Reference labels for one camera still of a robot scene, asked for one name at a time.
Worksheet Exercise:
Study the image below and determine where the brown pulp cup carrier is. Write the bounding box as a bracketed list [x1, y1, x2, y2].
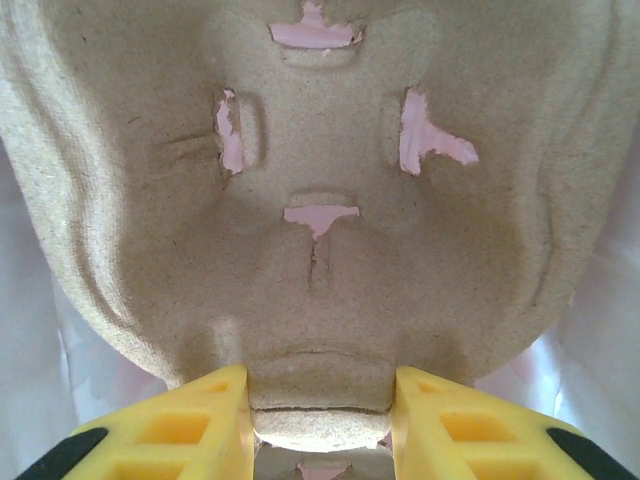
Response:
[0, 0, 640, 480]

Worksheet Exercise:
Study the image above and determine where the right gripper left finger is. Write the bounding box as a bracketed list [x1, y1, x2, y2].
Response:
[14, 363, 257, 480]

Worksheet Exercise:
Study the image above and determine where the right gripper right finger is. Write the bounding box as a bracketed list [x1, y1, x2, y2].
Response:
[392, 364, 621, 480]

